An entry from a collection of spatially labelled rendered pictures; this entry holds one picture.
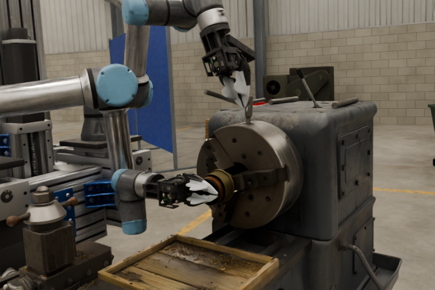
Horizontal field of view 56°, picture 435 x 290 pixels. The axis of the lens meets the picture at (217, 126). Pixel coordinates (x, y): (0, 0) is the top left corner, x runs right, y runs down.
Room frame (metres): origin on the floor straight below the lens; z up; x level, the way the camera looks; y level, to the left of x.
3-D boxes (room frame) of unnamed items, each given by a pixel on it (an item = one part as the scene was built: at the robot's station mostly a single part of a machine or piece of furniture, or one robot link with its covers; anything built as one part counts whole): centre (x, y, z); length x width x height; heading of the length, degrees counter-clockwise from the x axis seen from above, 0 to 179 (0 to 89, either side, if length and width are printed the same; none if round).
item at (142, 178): (1.17, 0.20, 1.08); 0.08 x 0.05 x 0.08; 144
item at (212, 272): (1.01, 0.09, 0.89); 0.36 x 0.30 x 0.04; 54
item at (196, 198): (1.05, 0.05, 1.06); 0.09 x 0.06 x 0.03; 54
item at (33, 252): (0.79, 0.34, 1.07); 0.07 x 0.07 x 0.10; 54
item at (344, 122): (1.58, -0.30, 1.06); 0.59 x 0.48 x 0.39; 144
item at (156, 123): (7.90, 1.53, 1.18); 4.12 x 0.80 x 2.35; 26
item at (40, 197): (0.79, 0.35, 1.17); 0.04 x 0.04 x 0.03
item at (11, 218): (0.74, 0.38, 1.13); 0.04 x 0.02 x 0.02; 144
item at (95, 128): (1.59, 0.45, 1.21); 0.15 x 0.15 x 0.10
